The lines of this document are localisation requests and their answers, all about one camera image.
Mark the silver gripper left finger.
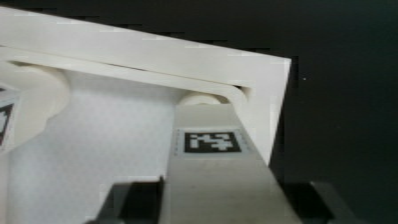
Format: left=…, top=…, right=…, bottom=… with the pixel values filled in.
left=85, top=177, right=165, bottom=224

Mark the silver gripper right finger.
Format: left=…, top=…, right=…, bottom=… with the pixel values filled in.
left=282, top=182, right=358, bottom=224

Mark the white desk top tray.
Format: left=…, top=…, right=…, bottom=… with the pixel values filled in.
left=0, top=51, right=195, bottom=224

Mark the white desk leg with tag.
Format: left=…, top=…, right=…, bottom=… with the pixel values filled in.
left=0, top=62, right=71, bottom=155

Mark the white front fence rail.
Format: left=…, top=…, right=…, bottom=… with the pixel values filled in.
left=0, top=6, right=291, bottom=157

